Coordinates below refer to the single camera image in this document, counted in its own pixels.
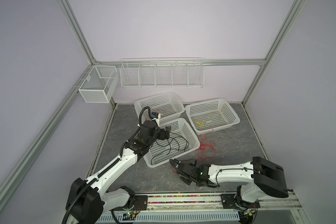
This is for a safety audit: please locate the red cable with clip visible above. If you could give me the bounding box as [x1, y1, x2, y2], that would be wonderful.
[194, 125, 217, 163]

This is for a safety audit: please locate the yellow cable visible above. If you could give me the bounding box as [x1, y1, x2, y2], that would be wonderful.
[193, 111, 217, 127]

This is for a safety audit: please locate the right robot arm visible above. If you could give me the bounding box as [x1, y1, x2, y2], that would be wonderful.
[169, 156, 289, 211]

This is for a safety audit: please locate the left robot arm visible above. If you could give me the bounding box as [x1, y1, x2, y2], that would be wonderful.
[62, 106, 171, 224]

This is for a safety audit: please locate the white basket front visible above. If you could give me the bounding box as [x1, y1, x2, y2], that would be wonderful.
[143, 118, 200, 168]

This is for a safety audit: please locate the white basket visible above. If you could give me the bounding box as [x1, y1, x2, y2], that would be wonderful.
[143, 118, 200, 168]
[134, 91, 185, 123]
[185, 99, 240, 135]

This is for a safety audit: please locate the white basket back left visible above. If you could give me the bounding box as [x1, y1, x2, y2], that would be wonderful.
[134, 91, 185, 123]

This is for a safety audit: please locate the white basket back right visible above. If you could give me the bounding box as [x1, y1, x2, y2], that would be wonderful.
[185, 99, 240, 135]

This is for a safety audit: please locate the green circuit board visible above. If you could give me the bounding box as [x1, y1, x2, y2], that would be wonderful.
[122, 212, 136, 221]

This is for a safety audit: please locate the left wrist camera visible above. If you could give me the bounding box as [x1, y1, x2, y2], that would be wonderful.
[150, 112, 161, 126]

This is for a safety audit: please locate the white vented cable duct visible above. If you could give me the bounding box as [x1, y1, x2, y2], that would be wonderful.
[95, 211, 241, 224]

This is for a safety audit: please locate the wire mesh wall shelf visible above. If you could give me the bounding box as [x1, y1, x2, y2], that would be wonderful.
[120, 57, 205, 88]

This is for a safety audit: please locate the white mesh wall box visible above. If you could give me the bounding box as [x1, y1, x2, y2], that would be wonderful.
[78, 65, 119, 103]

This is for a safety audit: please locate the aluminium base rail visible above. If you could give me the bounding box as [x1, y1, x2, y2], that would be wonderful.
[62, 192, 306, 224]

